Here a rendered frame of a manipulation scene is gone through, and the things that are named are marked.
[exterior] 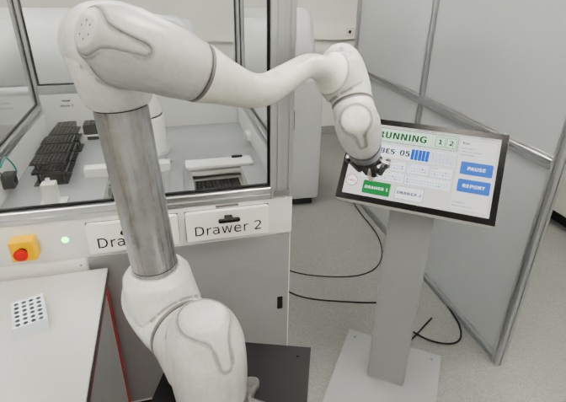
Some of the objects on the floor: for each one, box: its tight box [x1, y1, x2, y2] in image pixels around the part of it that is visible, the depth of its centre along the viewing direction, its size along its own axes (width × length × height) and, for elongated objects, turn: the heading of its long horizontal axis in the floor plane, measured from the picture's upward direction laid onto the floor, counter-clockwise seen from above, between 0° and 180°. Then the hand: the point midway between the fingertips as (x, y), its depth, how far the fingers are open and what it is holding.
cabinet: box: [0, 231, 291, 402], centre depth 210 cm, size 95×103×80 cm
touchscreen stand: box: [323, 210, 441, 402], centre depth 175 cm, size 50×45×102 cm
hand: (371, 174), depth 135 cm, fingers closed
